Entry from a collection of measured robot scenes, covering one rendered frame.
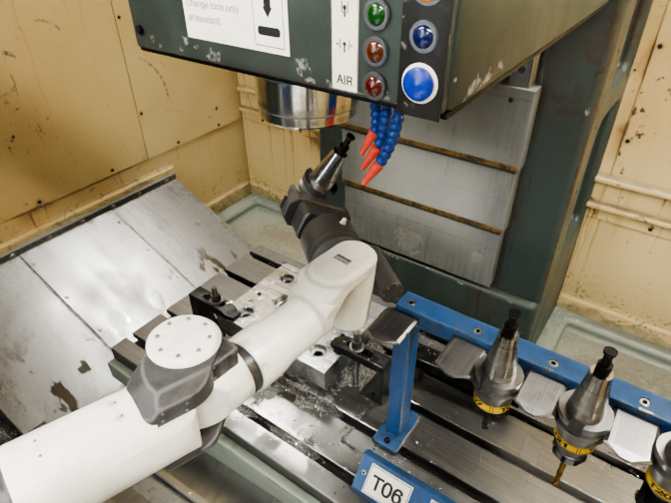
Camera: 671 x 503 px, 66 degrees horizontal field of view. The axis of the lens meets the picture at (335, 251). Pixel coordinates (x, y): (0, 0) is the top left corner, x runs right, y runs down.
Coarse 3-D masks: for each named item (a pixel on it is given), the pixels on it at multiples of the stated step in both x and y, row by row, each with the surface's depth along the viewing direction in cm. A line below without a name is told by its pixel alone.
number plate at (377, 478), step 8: (368, 472) 87; (376, 472) 87; (384, 472) 86; (368, 480) 87; (376, 480) 87; (384, 480) 86; (392, 480) 85; (400, 480) 85; (368, 488) 87; (376, 488) 86; (384, 488) 86; (392, 488) 85; (400, 488) 85; (408, 488) 84; (376, 496) 86; (384, 496) 86; (392, 496) 85; (400, 496) 84; (408, 496) 84
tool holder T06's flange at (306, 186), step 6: (306, 174) 88; (300, 180) 89; (306, 180) 87; (300, 186) 88; (306, 186) 87; (312, 186) 86; (336, 186) 90; (306, 192) 88; (312, 192) 87; (318, 192) 86; (324, 192) 88; (330, 192) 88; (324, 198) 89; (330, 198) 90
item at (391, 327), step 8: (384, 312) 80; (392, 312) 80; (400, 312) 80; (376, 320) 78; (384, 320) 78; (392, 320) 78; (400, 320) 78; (408, 320) 78; (416, 320) 78; (368, 328) 77; (376, 328) 77; (384, 328) 77; (392, 328) 77; (400, 328) 77; (408, 328) 77; (376, 336) 76; (384, 336) 75; (392, 336) 75; (400, 336) 75
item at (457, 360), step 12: (456, 336) 75; (444, 348) 74; (456, 348) 73; (468, 348) 73; (480, 348) 73; (444, 360) 72; (456, 360) 72; (468, 360) 71; (444, 372) 70; (456, 372) 70; (468, 372) 70
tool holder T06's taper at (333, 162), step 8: (328, 160) 85; (336, 160) 84; (344, 160) 85; (320, 168) 86; (328, 168) 85; (336, 168) 85; (312, 176) 87; (320, 176) 86; (328, 176) 86; (336, 176) 87; (320, 184) 87; (328, 184) 87
